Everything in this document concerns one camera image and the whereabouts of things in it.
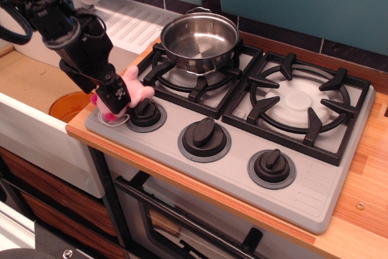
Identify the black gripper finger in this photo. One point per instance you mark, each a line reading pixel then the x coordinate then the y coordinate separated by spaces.
pixel 113 95
pixel 81 81

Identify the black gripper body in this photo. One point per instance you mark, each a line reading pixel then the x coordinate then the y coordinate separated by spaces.
pixel 85 48

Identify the pink stuffed pig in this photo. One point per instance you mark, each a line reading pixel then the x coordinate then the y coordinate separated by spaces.
pixel 137 93

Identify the stainless steel pan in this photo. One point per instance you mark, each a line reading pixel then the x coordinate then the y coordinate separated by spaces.
pixel 200 42

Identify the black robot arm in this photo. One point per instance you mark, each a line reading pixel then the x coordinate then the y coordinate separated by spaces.
pixel 51 18

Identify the black left stove knob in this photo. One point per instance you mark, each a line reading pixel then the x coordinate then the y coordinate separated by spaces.
pixel 146 117

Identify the black stove knob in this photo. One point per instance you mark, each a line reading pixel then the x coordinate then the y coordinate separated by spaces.
pixel 272 169
pixel 146 117
pixel 204 141

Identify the black middle stove knob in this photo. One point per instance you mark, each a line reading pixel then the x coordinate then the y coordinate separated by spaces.
pixel 204 141

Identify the grey toy stove top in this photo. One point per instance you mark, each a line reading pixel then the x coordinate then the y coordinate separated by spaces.
pixel 308 202

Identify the black right stove knob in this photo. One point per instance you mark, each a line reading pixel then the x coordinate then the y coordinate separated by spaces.
pixel 272 169

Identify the orange sink drain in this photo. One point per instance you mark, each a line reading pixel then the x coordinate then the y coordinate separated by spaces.
pixel 68 106

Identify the white sink unit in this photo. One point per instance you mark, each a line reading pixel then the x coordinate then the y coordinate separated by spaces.
pixel 31 82

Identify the black left burner grate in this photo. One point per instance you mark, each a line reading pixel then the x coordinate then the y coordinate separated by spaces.
pixel 207 94

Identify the black burner grate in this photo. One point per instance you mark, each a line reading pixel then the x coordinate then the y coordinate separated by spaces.
pixel 207 94
pixel 312 110

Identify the wooden drawer front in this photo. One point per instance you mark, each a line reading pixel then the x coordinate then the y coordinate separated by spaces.
pixel 72 213

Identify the oven door with window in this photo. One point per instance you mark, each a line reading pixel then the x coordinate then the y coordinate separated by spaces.
pixel 167 239

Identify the black right burner grate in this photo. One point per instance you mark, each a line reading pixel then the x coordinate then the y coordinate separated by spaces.
pixel 312 110

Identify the black oven door handle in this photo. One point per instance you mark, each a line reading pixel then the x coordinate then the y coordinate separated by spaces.
pixel 134 188

